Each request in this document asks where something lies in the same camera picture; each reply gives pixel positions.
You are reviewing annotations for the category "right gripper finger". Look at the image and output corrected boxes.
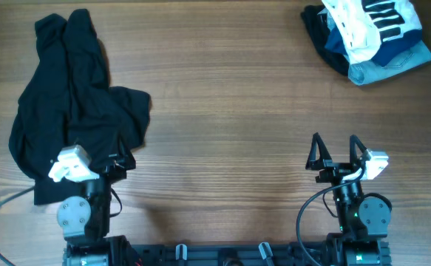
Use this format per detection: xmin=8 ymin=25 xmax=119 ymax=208
xmin=305 ymin=132 xmax=333 ymax=171
xmin=350 ymin=134 xmax=367 ymax=165

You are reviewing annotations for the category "white polo shirt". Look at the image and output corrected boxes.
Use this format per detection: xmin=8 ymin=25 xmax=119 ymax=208
xmin=322 ymin=0 xmax=422 ymax=64

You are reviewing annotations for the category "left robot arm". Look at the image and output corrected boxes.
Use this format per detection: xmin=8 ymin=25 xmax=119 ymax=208
xmin=49 ymin=143 xmax=142 ymax=266

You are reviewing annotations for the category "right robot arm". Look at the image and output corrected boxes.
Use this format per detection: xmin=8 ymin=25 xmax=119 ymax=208
xmin=296 ymin=133 xmax=393 ymax=265

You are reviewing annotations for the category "light blue denim garment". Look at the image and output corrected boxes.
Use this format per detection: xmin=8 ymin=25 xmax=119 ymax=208
xmin=347 ymin=41 xmax=431 ymax=86

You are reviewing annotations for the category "navy blue garment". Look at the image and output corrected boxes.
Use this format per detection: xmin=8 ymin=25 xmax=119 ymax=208
xmin=325 ymin=27 xmax=422 ymax=67

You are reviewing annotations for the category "black garment in pile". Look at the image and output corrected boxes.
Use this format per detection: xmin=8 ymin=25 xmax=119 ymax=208
xmin=300 ymin=5 xmax=349 ymax=76

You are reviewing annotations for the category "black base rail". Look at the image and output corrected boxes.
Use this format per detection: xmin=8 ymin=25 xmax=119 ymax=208
xmin=62 ymin=242 xmax=392 ymax=266

